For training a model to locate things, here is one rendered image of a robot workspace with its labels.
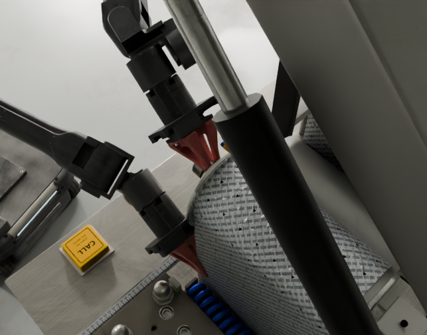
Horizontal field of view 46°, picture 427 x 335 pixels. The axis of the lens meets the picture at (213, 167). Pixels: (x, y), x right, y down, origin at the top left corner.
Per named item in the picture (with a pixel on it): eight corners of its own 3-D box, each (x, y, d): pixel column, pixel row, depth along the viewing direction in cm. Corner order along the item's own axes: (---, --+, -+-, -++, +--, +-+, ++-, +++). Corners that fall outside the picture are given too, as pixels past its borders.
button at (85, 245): (90, 228, 107) (87, 223, 105) (110, 250, 105) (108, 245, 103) (63, 249, 105) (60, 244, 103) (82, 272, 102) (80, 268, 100)
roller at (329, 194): (292, 164, 91) (301, 122, 81) (412, 260, 80) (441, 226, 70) (245, 205, 86) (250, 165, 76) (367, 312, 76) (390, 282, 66)
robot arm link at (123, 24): (124, 44, 81) (103, 14, 72) (186, 5, 80) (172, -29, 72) (159, 102, 77) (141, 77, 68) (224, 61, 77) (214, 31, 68)
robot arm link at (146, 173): (115, 182, 79) (144, 161, 81) (115, 185, 86) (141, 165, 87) (142, 217, 80) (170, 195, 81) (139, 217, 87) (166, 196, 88)
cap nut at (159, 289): (164, 280, 87) (162, 270, 84) (178, 295, 86) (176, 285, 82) (148, 294, 86) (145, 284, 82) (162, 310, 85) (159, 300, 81)
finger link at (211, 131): (186, 189, 77) (153, 137, 76) (220, 163, 80) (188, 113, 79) (206, 185, 71) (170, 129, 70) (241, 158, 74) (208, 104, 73)
